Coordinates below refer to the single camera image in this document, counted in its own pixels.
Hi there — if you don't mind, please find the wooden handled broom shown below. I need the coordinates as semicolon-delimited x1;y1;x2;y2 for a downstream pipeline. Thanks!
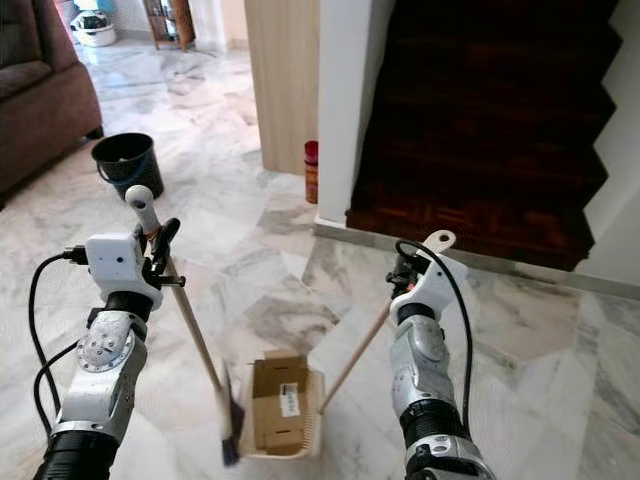
125;184;245;467

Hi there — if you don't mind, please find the beige dustpan with wooden handle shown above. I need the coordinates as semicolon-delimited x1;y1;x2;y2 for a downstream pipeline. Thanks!
238;229;458;461

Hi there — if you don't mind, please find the black plastic bucket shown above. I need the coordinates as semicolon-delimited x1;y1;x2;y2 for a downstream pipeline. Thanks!
90;131;165;198

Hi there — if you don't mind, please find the red spray can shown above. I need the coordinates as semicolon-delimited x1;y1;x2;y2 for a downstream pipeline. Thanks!
303;140;320;205

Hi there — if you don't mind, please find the dark wooden staircase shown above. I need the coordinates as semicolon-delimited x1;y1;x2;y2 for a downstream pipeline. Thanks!
344;0;624;274

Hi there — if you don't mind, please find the brown cardboard box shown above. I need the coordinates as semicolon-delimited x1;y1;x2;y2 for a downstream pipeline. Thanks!
251;349;312;454

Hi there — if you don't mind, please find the brown fabric sofa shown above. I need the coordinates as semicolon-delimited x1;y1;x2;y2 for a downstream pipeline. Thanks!
0;0;105;198

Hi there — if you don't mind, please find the light wooden cabinet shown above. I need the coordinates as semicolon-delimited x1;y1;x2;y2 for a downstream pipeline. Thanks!
244;0;322;177

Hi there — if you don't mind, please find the brown wooden shelf rack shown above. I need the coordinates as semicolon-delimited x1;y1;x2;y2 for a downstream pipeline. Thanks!
142;0;197;52

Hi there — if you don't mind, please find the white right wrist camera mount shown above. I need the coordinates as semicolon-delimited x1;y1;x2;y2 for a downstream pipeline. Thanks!
400;249;470;317

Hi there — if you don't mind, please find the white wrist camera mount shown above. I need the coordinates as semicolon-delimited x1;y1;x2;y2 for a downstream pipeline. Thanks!
400;249;470;317
86;232;153;294

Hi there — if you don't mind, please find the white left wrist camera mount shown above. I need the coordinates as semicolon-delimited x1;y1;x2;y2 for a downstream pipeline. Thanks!
86;232;153;294

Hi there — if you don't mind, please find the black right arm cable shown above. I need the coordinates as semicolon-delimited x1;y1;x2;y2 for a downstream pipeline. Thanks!
394;238;475;441

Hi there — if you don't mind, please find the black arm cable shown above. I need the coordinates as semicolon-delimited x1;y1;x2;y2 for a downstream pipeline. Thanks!
27;246;91;441
394;238;475;441

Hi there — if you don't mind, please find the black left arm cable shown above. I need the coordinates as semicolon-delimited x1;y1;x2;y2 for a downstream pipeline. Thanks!
27;246;91;441

